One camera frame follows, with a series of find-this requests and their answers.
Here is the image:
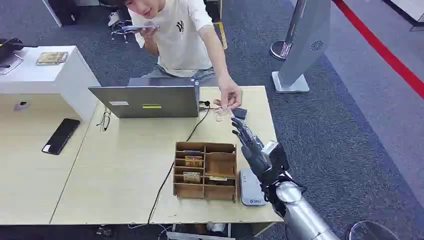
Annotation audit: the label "person's left hand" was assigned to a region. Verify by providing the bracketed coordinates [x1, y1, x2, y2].
[215, 76, 243, 111]

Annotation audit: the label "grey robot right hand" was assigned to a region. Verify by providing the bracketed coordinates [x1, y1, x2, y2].
[231, 117, 271, 183]

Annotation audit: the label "person's right hand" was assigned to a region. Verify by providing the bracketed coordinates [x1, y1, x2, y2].
[139, 27, 161, 41]

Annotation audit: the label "small black usb hub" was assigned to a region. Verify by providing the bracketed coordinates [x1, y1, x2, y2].
[231, 107, 248, 121]

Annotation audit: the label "chrome stool base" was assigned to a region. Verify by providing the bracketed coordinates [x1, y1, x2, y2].
[110, 19, 134, 45]

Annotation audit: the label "flat grey white device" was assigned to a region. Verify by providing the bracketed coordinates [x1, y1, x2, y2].
[239, 167, 267, 207]

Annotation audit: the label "person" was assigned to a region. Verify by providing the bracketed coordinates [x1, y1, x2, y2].
[123, 0, 243, 111]

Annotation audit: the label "wooden card sorting box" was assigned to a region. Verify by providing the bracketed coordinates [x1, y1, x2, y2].
[172, 141, 238, 203]

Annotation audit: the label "white shoe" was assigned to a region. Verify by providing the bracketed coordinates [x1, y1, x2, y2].
[107, 11, 122, 28]

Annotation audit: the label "grey laptop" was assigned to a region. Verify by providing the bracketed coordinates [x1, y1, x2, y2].
[88, 77, 201, 119]

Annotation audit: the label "white box under desk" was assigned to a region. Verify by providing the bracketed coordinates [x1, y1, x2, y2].
[206, 223, 227, 233]

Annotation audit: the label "black cabinet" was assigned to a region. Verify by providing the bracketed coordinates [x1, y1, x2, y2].
[42, 0, 81, 28]

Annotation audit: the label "grey standing kiosk panel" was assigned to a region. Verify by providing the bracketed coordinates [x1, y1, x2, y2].
[271, 0, 332, 94]

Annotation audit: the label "black-framed eyeglasses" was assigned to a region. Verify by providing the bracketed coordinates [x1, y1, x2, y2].
[96, 105, 112, 132]

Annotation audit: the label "pack of golden cards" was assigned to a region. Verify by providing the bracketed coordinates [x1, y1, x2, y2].
[35, 51, 69, 66]

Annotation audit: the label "white cabinet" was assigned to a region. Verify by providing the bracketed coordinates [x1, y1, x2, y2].
[0, 45, 101, 122]

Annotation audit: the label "black smartphone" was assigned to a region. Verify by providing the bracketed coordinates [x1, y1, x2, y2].
[41, 118, 81, 156]

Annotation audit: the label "clear acrylic stand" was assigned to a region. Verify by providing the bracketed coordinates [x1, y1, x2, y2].
[0, 53, 24, 76]

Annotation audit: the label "black power strip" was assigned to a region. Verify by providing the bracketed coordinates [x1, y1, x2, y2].
[96, 226, 114, 238]

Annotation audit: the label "white platform edge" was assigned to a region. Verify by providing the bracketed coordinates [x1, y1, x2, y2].
[382, 0, 424, 33]

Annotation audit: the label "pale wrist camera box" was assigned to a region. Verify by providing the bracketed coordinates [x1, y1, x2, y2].
[261, 140, 290, 174]

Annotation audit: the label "chrome stanchion post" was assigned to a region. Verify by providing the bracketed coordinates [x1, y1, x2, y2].
[269, 0, 307, 62]

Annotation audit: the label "long black cable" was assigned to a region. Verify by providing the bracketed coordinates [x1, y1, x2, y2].
[147, 100, 212, 226]

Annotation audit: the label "black device with cable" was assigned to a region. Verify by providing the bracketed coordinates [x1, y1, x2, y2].
[0, 37, 39, 63]

